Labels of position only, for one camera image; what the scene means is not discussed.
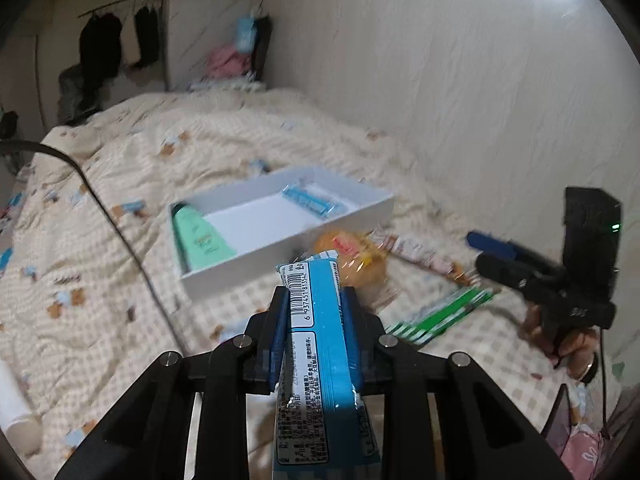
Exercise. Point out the blue snack packet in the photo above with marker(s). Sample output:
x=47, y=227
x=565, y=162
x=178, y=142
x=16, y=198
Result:
x=310, y=200
x=315, y=360

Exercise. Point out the pink clothes pile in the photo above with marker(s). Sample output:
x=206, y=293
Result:
x=227, y=62

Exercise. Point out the black clothes rail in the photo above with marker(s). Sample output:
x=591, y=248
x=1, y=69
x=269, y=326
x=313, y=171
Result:
x=125, y=3

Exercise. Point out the dark grey chair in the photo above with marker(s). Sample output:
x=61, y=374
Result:
x=75, y=90

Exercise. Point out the packaged small bread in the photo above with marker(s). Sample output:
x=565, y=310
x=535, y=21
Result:
x=360, y=260

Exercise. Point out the blue tissue pack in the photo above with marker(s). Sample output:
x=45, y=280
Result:
x=246, y=35

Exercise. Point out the dark flat screen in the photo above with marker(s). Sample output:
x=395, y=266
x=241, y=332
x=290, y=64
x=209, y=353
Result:
x=557, y=415

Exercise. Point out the white bottle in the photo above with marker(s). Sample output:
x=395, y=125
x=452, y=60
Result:
x=17, y=410

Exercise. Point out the person's right hand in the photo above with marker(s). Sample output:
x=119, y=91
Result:
x=580, y=355

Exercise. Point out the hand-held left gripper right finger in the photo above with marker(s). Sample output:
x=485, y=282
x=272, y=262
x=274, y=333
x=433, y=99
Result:
x=350, y=330

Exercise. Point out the checkered bear blanket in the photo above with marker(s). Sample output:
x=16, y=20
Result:
x=150, y=135

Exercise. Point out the white cardboard box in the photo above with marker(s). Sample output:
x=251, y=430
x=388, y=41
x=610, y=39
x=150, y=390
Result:
x=260, y=220

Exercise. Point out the pink rabbit pillow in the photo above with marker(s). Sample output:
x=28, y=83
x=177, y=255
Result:
x=582, y=452

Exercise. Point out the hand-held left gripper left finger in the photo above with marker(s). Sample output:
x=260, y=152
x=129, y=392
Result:
x=280, y=330

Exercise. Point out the green snack packet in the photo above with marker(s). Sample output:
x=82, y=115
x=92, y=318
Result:
x=460, y=305
x=425, y=332

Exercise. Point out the orange cartoon snack packet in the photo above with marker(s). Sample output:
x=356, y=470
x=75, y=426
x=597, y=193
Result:
x=425, y=257

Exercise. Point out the green tube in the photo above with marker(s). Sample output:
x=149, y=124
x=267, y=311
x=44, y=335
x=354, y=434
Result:
x=200, y=240

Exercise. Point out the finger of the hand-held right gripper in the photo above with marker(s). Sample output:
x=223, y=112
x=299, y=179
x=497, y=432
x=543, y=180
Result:
x=500, y=267
x=485, y=240

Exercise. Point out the black hanging garment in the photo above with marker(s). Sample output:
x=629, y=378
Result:
x=146, y=35
x=100, y=50

